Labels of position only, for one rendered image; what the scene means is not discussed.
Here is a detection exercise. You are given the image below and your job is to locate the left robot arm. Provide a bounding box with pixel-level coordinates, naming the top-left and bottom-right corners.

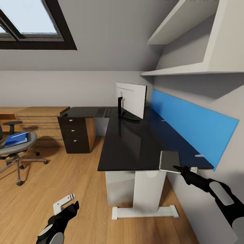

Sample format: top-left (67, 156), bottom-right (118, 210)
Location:
top-left (36, 194), bottom-right (79, 244)

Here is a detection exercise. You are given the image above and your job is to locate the monitor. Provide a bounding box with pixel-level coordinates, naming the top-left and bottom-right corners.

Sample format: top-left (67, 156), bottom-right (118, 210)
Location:
top-left (116, 82), bottom-right (147, 122)

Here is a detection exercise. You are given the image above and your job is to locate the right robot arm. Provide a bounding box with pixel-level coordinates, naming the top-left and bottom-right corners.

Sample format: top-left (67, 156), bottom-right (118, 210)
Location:
top-left (173, 165), bottom-right (244, 244)

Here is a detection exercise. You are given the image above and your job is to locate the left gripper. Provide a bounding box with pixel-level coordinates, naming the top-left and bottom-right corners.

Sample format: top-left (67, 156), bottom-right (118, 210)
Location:
top-left (48, 201), bottom-right (79, 225)

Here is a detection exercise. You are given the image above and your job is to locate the folder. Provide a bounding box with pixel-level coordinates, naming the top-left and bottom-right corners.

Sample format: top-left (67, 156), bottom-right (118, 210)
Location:
top-left (5, 131), bottom-right (28, 147)

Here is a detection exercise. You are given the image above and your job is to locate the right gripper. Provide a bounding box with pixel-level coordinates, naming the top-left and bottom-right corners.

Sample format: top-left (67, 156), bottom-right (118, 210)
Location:
top-left (173, 165), bottom-right (201, 187)

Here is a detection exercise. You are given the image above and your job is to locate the swivel chair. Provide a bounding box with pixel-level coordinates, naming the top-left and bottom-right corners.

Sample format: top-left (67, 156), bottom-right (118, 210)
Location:
top-left (0, 121), bottom-right (48, 186)

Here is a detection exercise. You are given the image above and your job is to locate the notebook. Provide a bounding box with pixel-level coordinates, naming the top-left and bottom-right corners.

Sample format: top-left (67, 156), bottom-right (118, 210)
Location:
top-left (159, 151), bottom-right (181, 174)

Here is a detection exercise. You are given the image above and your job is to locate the keyboard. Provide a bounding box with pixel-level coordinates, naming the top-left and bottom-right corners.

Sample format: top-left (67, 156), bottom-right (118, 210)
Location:
top-left (94, 108), bottom-right (107, 118)

